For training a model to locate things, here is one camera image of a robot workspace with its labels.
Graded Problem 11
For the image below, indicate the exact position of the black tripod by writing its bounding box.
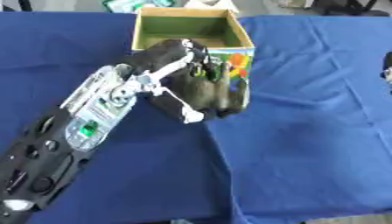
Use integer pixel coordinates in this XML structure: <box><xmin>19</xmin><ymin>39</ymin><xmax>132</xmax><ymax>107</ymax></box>
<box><xmin>307</xmin><ymin>0</ymin><xmax>391</xmax><ymax>18</ymax></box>

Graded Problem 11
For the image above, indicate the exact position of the white paper object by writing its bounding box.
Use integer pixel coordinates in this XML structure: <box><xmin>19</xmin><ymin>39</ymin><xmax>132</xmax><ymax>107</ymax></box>
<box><xmin>182</xmin><ymin>0</ymin><xmax>241</xmax><ymax>14</ymax></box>

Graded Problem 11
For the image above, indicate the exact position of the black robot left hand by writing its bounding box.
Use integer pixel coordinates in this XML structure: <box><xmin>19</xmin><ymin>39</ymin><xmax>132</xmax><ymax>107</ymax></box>
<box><xmin>121</xmin><ymin>38</ymin><xmax>249</xmax><ymax>124</ymax></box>

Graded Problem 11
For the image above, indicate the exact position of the tan cardboard box green inside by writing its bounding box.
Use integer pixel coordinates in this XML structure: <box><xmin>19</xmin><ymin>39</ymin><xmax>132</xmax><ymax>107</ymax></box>
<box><xmin>129</xmin><ymin>6</ymin><xmax>257</xmax><ymax>112</ymax></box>

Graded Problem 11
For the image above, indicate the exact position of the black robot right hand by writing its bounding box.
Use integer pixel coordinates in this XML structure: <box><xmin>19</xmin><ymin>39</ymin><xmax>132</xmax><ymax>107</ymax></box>
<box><xmin>378</xmin><ymin>51</ymin><xmax>392</xmax><ymax>95</ymax></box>

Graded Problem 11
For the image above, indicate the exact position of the green and white bag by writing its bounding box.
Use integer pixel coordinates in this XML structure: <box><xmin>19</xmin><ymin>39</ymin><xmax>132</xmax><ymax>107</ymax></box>
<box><xmin>101</xmin><ymin>0</ymin><xmax>178</xmax><ymax>14</ymax></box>

